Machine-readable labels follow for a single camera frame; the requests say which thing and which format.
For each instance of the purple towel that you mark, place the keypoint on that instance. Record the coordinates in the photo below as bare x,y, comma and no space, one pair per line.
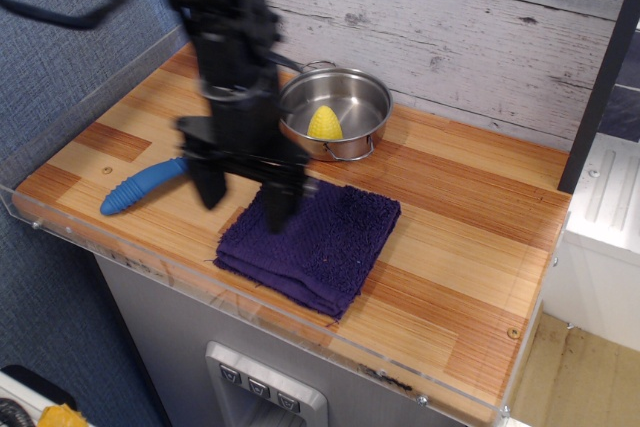
323,256

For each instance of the yellow toy corn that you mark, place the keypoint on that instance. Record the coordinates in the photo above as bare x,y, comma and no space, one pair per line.
325,125

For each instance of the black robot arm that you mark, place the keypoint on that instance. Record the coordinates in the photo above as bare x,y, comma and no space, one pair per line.
239,78

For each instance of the blue handled metal fork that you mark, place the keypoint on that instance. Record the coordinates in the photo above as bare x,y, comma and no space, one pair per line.
136,187

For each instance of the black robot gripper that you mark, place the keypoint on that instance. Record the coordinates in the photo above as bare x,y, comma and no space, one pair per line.
241,135

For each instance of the clear acrylic table guard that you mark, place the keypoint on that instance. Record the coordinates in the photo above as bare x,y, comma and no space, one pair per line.
445,315

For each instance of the yellow object at corner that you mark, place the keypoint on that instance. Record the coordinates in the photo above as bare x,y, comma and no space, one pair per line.
61,416

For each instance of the black vertical post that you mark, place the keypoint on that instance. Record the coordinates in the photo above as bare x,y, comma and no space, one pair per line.
612,62

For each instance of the white ribbed side counter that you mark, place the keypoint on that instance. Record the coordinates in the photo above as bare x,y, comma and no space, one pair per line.
605,203

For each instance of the stainless steel pot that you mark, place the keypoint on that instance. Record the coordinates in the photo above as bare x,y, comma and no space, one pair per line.
361,103

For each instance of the silver toy fridge cabinet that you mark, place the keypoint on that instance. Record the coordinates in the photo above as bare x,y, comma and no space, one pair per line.
172,330

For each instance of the silver dispenser button panel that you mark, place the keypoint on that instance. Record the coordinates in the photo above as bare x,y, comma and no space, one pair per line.
250,393

